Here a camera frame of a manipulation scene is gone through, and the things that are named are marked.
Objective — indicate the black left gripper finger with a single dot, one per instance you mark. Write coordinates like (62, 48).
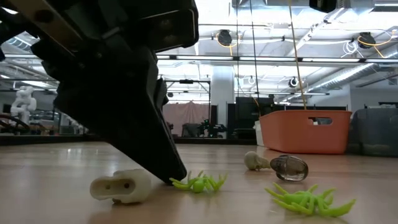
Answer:
(163, 91)
(124, 118)

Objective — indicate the beige plastic skull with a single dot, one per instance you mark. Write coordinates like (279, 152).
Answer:
(255, 160)
(124, 185)

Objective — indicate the green plastic spider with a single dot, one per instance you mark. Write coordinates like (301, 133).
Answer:
(199, 184)
(306, 200)

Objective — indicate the orange plastic bin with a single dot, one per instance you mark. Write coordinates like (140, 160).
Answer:
(295, 133)

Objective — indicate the dark translucent plastic skull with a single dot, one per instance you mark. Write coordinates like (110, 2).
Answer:
(289, 168)

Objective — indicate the black background robot arm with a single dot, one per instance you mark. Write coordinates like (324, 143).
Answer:
(214, 127)

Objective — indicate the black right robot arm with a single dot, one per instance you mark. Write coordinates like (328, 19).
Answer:
(323, 4)

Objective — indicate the pink backdrop curtain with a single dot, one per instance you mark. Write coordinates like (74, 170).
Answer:
(186, 116)

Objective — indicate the white building column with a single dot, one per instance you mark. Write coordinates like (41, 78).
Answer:
(222, 96)

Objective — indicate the black equipment cabinet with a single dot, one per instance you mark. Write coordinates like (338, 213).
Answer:
(248, 115)

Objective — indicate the white robot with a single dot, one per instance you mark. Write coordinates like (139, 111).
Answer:
(23, 102)

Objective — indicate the white plastic bin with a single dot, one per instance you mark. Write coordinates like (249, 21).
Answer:
(258, 133)

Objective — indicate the ceiling light strip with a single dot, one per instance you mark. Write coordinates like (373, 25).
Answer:
(280, 58)

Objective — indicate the dark grey plastic bin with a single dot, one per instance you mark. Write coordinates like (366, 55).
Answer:
(376, 133)

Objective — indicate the black background rig frame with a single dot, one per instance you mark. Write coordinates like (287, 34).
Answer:
(186, 81)

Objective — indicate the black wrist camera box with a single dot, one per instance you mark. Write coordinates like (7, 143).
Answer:
(174, 29)

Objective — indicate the silver ventilation duct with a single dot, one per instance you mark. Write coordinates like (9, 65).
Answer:
(18, 43)
(342, 76)

